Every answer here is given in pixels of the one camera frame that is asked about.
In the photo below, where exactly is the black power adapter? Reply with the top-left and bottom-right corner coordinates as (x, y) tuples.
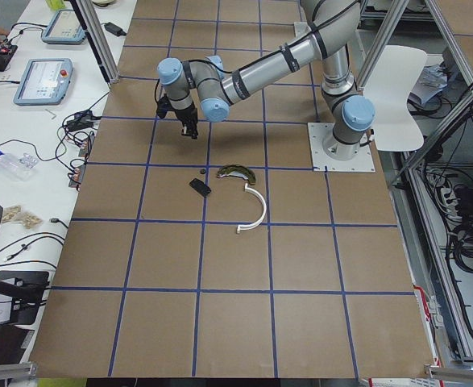
(103, 22), (127, 37)

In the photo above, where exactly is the aluminium frame post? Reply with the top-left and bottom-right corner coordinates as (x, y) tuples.
(70, 0), (119, 85)

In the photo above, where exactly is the green brake shoe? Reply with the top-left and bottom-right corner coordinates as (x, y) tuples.
(216, 164), (256, 185)

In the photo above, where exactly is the blue teach pendant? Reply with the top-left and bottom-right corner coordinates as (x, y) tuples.
(41, 9), (85, 45)
(13, 58), (73, 106)

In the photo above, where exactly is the clear plastic water bottle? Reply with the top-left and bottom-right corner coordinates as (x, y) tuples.
(0, 150), (39, 181)

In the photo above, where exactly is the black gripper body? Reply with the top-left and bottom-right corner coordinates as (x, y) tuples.
(156, 94), (198, 131)

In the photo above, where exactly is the black brake pad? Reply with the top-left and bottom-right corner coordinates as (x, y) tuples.
(189, 178), (212, 198)

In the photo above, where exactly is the white curved plastic bracket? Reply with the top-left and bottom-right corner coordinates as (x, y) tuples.
(234, 182), (268, 235)

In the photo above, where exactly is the bag of wooden pieces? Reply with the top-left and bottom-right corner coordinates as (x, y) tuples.
(1, 206), (43, 230)

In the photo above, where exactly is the blue teach pendant near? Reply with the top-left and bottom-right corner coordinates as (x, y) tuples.
(13, 58), (73, 106)

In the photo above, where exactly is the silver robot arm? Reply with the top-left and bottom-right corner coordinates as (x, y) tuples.
(156, 1), (375, 161)

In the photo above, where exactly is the white chair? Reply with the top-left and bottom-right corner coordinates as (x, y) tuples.
(363, 45), (427, 152)

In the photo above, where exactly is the blue teach pendant far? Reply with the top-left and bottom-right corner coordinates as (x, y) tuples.
(41, 9), (85, 45)

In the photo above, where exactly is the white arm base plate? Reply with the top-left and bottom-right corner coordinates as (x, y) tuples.
(308, 123), (375, 173)
(290, 22), (311, 48)

